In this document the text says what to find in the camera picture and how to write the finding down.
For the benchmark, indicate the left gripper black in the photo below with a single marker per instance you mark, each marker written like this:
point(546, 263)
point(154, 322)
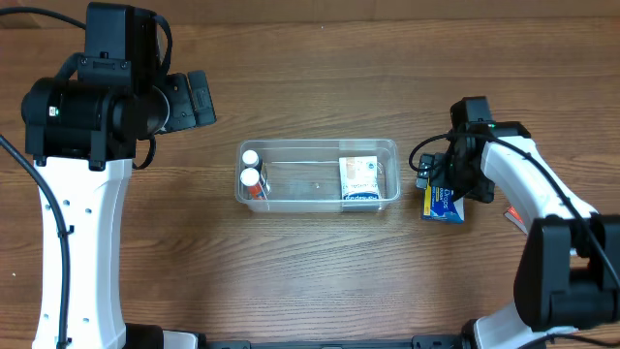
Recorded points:
point(181, 109)

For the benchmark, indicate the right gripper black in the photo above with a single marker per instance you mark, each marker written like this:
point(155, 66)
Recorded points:
point(437, 176)

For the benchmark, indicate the blue VapoDrops lozenge box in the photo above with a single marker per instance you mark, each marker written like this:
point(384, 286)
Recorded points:
point(439, 205)

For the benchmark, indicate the red medicine box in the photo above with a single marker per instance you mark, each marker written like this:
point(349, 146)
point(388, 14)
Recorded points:
point(512, 215)

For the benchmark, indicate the dark bottle white cap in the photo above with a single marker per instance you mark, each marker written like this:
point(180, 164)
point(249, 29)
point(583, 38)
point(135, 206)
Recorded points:
point(251, 159)

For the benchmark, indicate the orange pill bottle white cap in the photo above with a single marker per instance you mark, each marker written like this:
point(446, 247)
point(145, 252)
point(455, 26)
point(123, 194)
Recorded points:
point(250, 178)

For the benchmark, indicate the white Hansaplast plaster box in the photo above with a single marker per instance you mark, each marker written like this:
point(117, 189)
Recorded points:
point(359, 178)

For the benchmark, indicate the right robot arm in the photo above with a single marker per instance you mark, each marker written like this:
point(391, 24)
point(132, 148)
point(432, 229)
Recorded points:
point(568, 275)

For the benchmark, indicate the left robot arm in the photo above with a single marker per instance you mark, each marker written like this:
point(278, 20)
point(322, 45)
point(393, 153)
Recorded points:
point(82, 127)

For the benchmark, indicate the clear plastic container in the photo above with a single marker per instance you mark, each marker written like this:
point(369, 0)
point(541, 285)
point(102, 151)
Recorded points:
point(307, 175)

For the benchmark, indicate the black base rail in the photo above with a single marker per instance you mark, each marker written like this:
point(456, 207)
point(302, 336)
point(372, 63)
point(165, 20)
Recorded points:
point(329, 344)

